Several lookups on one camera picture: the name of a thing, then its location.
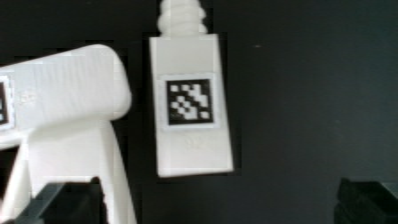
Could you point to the white chair leg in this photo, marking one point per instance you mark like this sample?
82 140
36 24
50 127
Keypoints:
194 149

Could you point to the white chair back frame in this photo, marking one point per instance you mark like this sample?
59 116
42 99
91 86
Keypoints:
65 96

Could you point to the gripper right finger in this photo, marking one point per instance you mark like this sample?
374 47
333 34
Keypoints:
367 202

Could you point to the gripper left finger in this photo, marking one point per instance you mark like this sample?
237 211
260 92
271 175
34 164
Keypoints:
68 204

